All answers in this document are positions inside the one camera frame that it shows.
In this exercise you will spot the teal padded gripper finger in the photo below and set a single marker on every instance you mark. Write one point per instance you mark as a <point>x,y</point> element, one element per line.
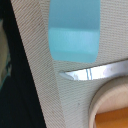
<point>5,57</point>

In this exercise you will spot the light blue milk carton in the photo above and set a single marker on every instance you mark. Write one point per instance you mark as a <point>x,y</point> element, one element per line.
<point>74,30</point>

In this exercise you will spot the beige woven placemat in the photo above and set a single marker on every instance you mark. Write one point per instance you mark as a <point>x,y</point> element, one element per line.
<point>65,103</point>

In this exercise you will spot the beige round plate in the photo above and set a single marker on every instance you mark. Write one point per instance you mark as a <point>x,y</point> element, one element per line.
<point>113,95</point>

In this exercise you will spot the knife with wooden handle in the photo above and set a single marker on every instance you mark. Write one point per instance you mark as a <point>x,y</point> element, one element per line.
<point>99,72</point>

